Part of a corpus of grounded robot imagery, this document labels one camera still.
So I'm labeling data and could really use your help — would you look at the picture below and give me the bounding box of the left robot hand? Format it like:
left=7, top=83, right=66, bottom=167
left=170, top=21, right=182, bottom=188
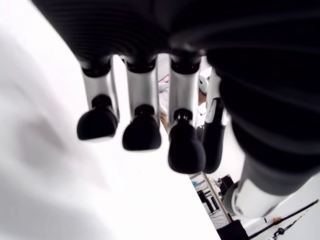
left=31, top=0, right=320, bottom=220

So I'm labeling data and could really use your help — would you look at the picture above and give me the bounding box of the seated person in white shirt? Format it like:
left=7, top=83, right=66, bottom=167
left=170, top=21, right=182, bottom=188
left=157, top=71, right=216, bottom=132

